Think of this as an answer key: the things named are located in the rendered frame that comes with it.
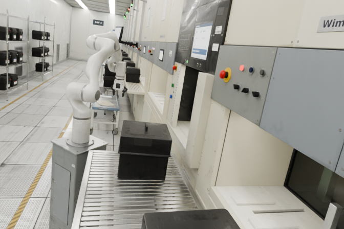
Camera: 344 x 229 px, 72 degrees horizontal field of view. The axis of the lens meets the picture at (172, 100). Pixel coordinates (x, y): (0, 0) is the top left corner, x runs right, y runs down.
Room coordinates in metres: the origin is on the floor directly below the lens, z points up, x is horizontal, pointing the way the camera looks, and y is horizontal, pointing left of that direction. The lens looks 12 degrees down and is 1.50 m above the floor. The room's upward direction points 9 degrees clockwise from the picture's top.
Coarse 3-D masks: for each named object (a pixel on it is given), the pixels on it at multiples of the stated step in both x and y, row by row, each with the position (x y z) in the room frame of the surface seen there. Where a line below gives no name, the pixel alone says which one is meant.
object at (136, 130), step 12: (132, 132) 1.26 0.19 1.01; (144, 132) 1.29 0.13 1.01; (156, 132) 1.31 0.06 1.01; (168, 132) 1.35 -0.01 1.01; (120, 144) 1.19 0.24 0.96; (132, 144) 1.19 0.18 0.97; (144, 144) 1.21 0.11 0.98; (156, 144) 1.22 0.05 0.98; (168, 144) 1.23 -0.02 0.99; (168, 156) 1.23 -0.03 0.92
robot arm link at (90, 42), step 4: (108, 32) 1.87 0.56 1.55; (112, 32) 1.90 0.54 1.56; (92, 36) 1.76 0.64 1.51; (96, 36) 1.78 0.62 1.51; (100, 36) 1.82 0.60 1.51; (104, 36) 1.83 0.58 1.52; (108, 36) 1.84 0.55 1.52; (112, 36) 1.86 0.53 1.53; (116, 36) 1.91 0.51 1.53; (88, 40) 1.74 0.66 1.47; (92, 40) 1.74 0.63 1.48; (116, 40) 1.91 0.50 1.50; (88, 44) 1.74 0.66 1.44; (92, 44) 1.73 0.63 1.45; (116, 44) 1.93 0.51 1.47; (92, 48) 1.75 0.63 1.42; (116, 48) 1.95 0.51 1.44
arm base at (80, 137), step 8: (80, 120) 1.52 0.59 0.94; (88, 120) 1.55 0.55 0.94; (72, 128) 1.54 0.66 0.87; (80, 128) 1.52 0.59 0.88; (88, 128) 1.56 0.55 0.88; (72, 136) 1.53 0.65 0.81; (80, 136) 1.52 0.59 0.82; (88, 136) 1.56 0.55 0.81; (72, 144) 1.50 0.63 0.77; (80, 144) 1.52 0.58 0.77; (88, 144) 1.53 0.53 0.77
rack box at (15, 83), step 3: (0, 75) 4.93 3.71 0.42; (3, 75) 4.94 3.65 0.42; (6, 75) 4.96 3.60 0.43; (9, 75) 4.98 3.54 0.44; (12, 75) 5.01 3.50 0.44; (15, 75) 5.14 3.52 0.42; (12, 78) 4.99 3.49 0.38; (15, 78) 5.12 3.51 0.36; (12, 81) 4.99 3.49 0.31; (15, 81) 5.13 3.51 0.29; (12, 84) 4.99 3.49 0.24; (15, 84) 5.14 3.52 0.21
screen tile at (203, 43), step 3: (204, 30) 1.49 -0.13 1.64; (207, 30) 1.44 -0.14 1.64; (204, 33) 1.49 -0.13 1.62; (207, 33) 1.44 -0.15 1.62; (207, 36) 1.43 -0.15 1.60; (201, 39) 1.52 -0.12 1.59; (207, 39) 1.42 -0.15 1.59; (201, 42) 1.51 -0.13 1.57; (204, 42) 1.46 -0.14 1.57; (207, 42) 1.41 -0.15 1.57; (201, 45) 1.50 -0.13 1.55; (204, 45) 1.45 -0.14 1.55; (207, 45) 1.40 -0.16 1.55
